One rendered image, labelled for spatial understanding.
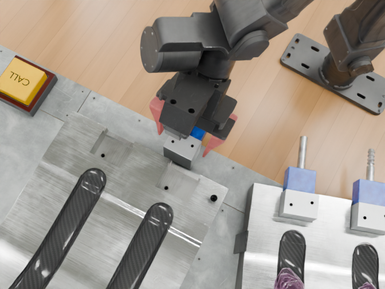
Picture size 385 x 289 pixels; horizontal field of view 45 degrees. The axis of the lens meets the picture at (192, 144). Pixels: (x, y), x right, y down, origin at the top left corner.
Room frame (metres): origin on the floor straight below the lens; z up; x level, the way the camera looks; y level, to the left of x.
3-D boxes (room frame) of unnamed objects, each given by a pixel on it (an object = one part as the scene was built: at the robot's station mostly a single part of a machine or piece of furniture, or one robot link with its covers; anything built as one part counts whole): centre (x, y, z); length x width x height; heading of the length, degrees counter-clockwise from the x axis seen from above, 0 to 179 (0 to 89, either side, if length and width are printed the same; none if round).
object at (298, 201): (0.20, -0.17, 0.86); 0.13 x 0.05 x 0.05; 178
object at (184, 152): (0.27, 0.00, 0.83); 0.13 x 0.05 x 0.05; 161
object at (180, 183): (0.16, 0.01, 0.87); 0.05 x 0.05 x 0.04; 71
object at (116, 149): (0.19, 0.11, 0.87); 0.05 x 0.05 x 0.04; 71
